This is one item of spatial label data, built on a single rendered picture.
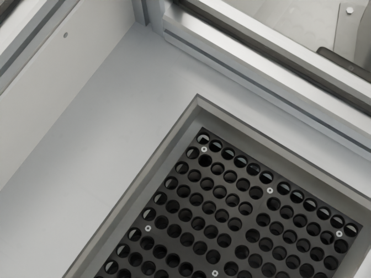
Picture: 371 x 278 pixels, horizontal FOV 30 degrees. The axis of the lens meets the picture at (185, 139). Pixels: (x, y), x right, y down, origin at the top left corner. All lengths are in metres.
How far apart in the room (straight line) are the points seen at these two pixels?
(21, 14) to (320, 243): 0.33
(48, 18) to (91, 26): 0.06
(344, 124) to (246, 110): 0.09
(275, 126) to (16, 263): 0.25
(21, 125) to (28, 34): 0.09
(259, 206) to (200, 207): 0.05
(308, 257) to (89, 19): 0.28
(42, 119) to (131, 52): 0.11
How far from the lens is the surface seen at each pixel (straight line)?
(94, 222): 0.60
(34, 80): 0.56
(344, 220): 0.65
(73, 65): 0.61
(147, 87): 0.64
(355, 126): 0.58
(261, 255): 0.63
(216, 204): 0.64
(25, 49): 0.54
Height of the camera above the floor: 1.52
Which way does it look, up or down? 69 degrees down
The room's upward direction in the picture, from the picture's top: 5 degrees counter-clockwise
